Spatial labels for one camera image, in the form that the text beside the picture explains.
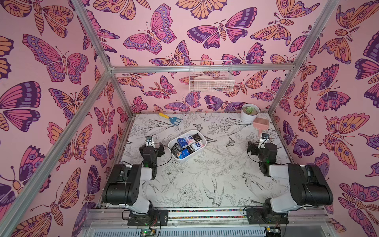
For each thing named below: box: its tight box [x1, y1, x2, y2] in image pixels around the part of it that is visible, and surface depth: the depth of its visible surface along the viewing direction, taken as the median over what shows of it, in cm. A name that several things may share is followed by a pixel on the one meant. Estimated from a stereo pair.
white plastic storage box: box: [167, 129, 207, 162], surface depth 99 cm
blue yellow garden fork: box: [158, 112, 184, 126], surface depth 119 cm
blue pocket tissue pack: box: [177, 137, 189, 149], surface depth 99 cm
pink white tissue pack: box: [184, 134, 196, 145], surface depth 100 cm
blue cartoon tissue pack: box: [178, 148, 191, 160], surface depth 94 cm
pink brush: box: [252, 117, 270, 138], surface depth 115 cm
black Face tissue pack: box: [191, 133, 202, 143], surface depth 102 cm
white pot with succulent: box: [240, 103, 261, 124], surface depth 111 cm
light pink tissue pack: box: [190, 141, 205, 152], surface depth 97 cm
